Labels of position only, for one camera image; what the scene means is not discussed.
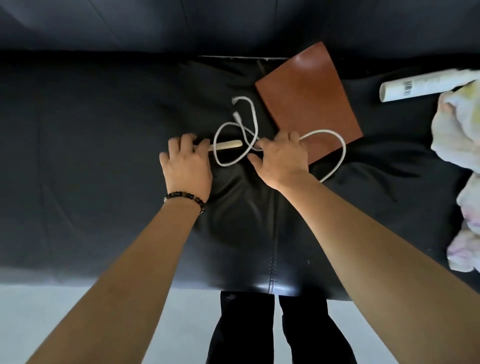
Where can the person's right forearm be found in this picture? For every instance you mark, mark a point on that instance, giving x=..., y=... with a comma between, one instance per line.
x=375, y=270

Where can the person's right leg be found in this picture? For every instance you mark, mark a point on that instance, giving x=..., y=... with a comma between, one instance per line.
x=315, y=330

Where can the black leather sofa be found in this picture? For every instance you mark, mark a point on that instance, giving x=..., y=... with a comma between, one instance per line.
x=93, y=150

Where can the person's right middle finger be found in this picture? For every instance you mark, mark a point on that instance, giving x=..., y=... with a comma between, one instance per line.
x=282, y=135

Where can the person's left middle finger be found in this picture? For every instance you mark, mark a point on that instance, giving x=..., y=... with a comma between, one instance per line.
x=188, y=141

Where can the cream pen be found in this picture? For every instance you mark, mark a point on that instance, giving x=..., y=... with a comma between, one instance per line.
x=227, y=144

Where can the person's left forearm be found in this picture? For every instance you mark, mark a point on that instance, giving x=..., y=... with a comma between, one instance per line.
x=123, y=285

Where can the person's right hand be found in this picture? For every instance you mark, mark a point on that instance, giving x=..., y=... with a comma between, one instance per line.
x=283, y=163

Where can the person's left little finger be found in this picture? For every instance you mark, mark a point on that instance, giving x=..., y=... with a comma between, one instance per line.
x=164, y=159

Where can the crumpled white cloth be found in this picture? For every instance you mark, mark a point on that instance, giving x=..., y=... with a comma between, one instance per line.
x=459, y=127

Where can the brown leather notebook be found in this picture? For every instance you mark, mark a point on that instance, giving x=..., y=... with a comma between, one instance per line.
x=307, y=93

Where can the white tube with barcode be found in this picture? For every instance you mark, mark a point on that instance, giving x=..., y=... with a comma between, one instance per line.
x=423, y=85

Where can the person's leg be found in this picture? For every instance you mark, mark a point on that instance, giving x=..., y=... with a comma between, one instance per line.
x=315, y=330
x=240, y=330

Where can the person's right thumb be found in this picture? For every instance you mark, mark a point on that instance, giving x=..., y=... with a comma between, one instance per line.
x=255, y=163

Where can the person's left leg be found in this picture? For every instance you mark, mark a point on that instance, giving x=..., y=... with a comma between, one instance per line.
x=240, y=330

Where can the person's left hand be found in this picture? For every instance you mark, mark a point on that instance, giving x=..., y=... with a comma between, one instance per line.
x=187, y=170

